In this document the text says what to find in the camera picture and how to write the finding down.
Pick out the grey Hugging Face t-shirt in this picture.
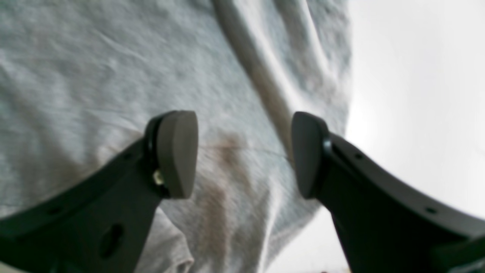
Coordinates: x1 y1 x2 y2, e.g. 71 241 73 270
0 0 352 273

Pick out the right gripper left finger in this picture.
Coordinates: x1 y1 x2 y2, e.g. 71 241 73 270
0 111 199 273

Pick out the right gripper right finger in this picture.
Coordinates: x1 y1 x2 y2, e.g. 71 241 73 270
291 111 485 273

